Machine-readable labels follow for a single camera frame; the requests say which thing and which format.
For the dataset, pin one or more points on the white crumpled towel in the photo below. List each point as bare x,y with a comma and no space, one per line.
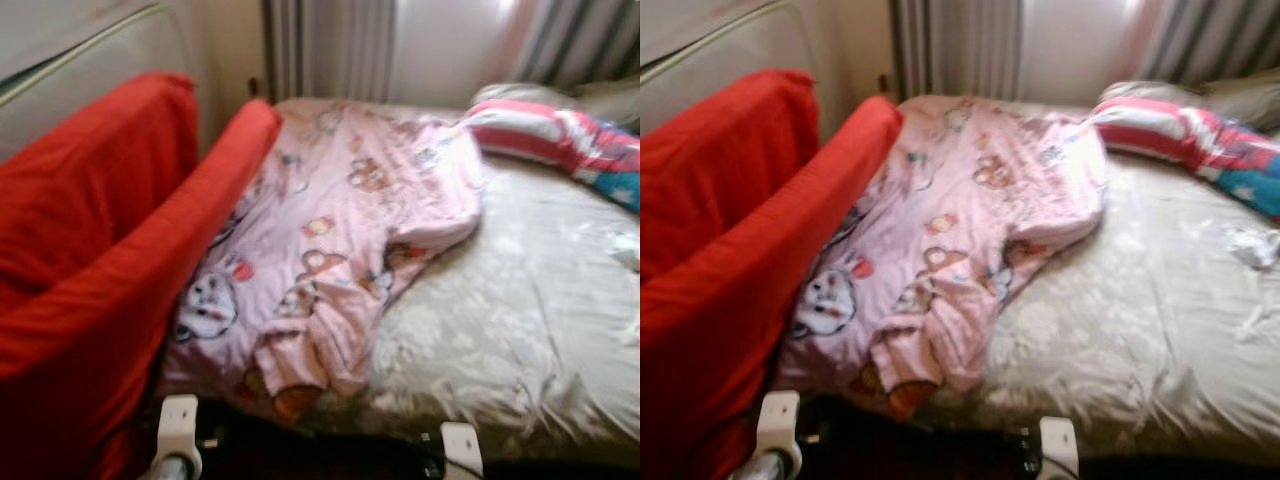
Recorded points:
628,250
1255,250

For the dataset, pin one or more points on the red sofa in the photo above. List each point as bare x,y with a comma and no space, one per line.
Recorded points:
720,330
90,330

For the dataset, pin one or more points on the colourful star print pillow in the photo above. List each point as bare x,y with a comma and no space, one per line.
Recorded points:
560,135
1190,135

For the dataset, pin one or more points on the beige floral bed sheet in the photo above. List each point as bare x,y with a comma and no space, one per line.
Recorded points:
520,300
1150,330

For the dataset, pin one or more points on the grey striped curtain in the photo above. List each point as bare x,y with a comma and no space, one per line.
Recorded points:
585,40
330,50
955,50
1215,40

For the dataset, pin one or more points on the pink cartoon print quilt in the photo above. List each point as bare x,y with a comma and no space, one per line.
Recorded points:
340,220
960,220

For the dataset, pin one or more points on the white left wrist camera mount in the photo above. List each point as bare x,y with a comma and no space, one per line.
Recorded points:
778,430
178,430

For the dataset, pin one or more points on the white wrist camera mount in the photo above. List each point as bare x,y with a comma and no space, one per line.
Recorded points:
778,430
178,430
462,450
1060,448

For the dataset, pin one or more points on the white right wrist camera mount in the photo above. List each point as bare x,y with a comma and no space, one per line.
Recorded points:
1060,448
462,450

